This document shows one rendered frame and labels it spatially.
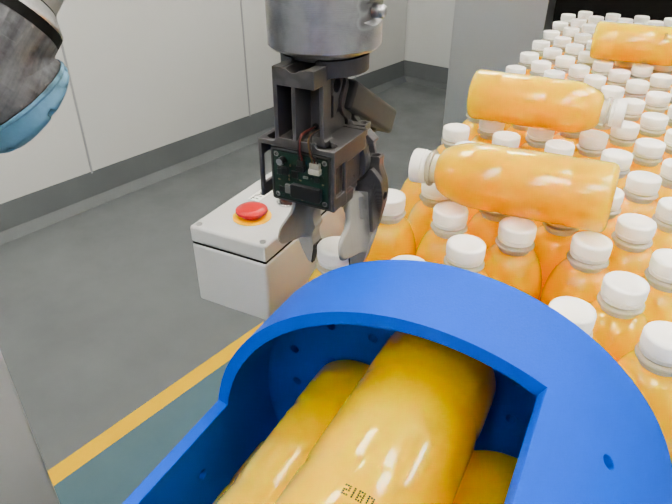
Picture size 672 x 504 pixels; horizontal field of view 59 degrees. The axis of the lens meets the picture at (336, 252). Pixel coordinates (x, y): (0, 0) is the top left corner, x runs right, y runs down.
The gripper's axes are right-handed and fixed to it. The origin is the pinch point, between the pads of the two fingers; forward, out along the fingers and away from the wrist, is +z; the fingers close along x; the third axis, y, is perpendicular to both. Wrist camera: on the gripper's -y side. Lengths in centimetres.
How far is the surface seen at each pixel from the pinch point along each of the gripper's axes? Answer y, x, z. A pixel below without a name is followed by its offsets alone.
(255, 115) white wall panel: -267, -199, 98
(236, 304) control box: 1.5, -12.1, 9.8
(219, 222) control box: -0.7, -15.0, 0.8
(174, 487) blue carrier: 28.0, 3.1, 1.3
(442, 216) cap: -11.2, 7.3, -0.5
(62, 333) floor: -61, -146, 111
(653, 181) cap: -31.3, 27.1, -0.8
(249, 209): -2.9, -12.4, -0.4
